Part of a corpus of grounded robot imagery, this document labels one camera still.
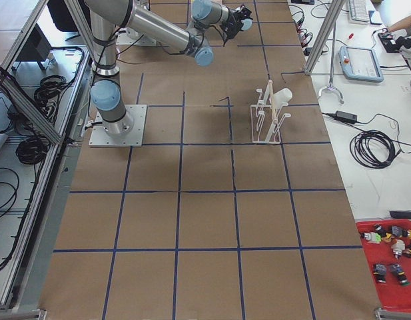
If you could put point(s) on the white wire cup rack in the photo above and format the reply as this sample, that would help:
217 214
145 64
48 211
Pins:
266 118

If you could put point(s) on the black power adapter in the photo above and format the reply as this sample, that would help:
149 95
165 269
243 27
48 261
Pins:
346 117

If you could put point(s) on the light blue cup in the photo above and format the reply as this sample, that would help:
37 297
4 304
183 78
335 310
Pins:
246 24

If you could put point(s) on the metal reacher grabber pole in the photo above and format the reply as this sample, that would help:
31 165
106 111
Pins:
330 86

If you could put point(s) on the white plastic cup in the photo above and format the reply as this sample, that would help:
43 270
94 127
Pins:
282 97

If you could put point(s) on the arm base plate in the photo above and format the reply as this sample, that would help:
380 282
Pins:
127 132

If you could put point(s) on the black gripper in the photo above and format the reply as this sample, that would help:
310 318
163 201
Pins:
232 28

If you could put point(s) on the blue teach pendant tablet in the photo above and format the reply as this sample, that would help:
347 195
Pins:
360 64

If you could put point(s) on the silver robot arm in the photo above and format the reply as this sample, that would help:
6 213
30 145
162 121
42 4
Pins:
178 75

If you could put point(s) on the white keyboard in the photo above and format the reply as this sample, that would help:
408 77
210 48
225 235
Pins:
357 11

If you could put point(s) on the red parts tray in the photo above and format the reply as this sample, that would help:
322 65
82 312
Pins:
387 246

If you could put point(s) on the aluminium frame post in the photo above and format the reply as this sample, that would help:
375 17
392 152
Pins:
322 36

